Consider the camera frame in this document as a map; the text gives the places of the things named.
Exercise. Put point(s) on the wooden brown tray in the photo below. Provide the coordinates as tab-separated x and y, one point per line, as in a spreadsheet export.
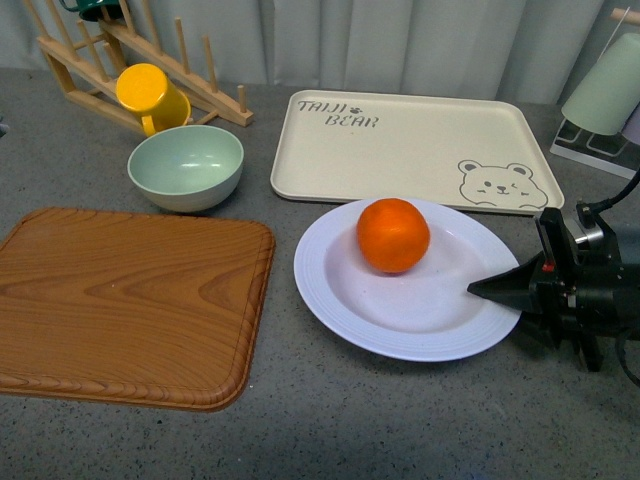
132	308

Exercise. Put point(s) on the purple cup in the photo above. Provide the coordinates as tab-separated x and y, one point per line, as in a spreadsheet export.
631	129

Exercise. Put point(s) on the dark green mug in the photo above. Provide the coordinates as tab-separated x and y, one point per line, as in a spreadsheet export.
94	10

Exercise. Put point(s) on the green bowl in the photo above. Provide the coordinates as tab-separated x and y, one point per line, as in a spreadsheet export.
187	169

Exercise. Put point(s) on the orange fruit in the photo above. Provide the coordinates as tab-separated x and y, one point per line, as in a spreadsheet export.
392	235

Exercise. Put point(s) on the beige bear serving tray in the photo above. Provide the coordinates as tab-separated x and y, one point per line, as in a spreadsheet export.
474	155

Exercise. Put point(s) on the white round plate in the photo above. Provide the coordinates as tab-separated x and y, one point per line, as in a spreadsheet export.
425	314

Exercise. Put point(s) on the wooden dish rack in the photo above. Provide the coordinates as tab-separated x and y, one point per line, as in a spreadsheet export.
86	70

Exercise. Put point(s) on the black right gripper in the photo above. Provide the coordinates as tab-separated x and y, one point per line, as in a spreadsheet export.
573	291

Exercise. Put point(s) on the yellow mug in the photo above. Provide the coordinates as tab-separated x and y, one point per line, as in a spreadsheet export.
147	92

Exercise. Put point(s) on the green cup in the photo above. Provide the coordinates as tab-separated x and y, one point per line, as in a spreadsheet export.
609	93

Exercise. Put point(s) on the white cup rack wooden handle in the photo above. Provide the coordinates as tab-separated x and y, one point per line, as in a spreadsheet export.
607	153

